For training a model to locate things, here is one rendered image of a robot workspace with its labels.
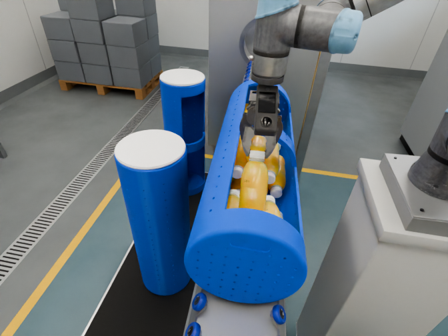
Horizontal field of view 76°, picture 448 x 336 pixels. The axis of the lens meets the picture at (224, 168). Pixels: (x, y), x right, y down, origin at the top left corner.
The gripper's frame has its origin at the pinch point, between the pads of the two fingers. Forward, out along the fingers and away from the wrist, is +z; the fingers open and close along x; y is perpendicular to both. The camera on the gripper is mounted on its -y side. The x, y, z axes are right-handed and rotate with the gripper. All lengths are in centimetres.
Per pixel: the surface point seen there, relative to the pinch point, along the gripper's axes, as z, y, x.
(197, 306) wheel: 29.6, -25.8, 10.3
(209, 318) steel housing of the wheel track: 34.3, -26.0, 7.2
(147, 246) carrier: 69, 17, 44
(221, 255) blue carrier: 12.5, -22.2, 5.6
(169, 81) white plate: 23, 101, 55
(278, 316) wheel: 29.2, -25.4, -9.5
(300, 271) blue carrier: 14.4, -22.2, -12.1
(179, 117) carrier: 45, 97, 49
